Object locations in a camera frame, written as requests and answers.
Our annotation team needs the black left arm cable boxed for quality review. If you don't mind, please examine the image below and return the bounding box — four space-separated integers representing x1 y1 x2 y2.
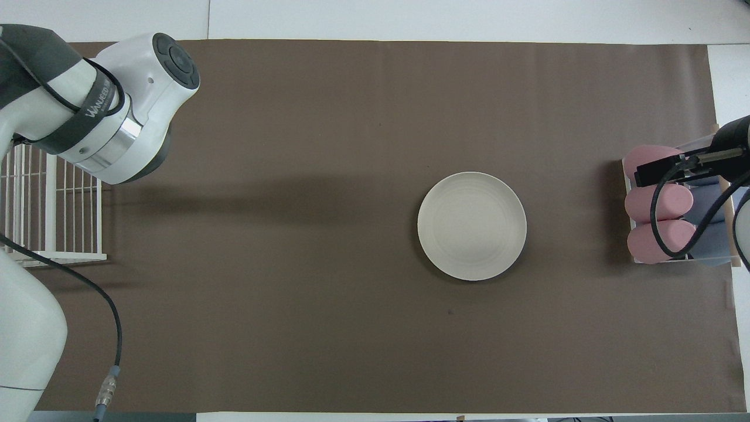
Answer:
0 234 122 422

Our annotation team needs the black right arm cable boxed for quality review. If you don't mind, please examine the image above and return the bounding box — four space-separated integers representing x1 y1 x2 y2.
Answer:
652 149 750 273

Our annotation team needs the cup rack with wooden handle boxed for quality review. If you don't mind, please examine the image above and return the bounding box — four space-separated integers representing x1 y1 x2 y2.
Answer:
621 123 744 267

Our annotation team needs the brown table mat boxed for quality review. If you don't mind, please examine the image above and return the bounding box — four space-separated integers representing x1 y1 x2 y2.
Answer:
0 40 746 414

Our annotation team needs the pink plastic cup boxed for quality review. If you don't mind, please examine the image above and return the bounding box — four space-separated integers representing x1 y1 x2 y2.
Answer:
623 145 684 183
625 183 694 223
627 219 699 264

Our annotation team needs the round cream plate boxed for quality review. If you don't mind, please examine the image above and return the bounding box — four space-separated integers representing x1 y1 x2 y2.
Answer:
417 172 527 282

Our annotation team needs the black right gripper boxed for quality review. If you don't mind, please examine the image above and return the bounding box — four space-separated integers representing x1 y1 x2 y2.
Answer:
636 115 750 188

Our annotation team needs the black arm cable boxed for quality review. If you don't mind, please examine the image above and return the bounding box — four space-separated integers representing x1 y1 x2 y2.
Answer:
652 149 750 273
0 234 122 422

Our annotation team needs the white wire dish rack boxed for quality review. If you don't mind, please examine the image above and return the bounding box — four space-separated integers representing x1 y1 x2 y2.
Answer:
0 144 107 268

